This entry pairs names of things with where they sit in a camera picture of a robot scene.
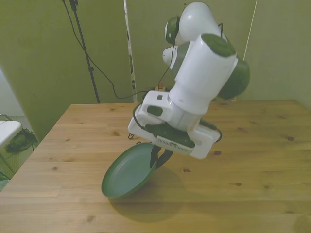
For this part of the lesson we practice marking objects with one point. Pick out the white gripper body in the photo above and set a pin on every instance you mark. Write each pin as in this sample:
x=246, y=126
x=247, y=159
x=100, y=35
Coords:
x=206, y=143

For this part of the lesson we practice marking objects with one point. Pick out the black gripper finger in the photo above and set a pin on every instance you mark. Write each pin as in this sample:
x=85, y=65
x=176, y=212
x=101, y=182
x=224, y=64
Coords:
x=155, y=157
x=166, y=156

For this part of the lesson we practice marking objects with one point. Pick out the teal green round plate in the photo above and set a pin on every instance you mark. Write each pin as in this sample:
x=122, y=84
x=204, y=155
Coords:
x=128, y=172

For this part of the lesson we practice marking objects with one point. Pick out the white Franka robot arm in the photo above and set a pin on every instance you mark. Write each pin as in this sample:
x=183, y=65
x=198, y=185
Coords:
x=206, y=72

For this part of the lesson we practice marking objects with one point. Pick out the red emergency stop button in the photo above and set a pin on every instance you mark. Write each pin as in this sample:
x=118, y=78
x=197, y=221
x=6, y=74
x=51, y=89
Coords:
x=160, y=85

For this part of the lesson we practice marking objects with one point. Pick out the white vertical panel strip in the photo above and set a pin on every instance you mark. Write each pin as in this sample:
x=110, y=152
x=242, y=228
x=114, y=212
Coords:
x=130, y=48

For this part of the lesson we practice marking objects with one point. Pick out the black tripod stand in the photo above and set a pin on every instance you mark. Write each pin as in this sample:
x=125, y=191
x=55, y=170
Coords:
x=83, y=46

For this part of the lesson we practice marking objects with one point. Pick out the dark green bag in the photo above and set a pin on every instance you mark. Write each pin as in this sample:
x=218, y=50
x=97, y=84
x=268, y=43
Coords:
x=19, y=143

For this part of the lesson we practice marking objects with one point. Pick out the white folding table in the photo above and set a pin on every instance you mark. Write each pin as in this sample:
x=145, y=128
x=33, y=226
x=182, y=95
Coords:
x=7, y=131

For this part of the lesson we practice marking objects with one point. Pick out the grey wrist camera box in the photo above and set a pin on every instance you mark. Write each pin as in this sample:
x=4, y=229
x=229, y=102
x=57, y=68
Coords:
x=175, y=138

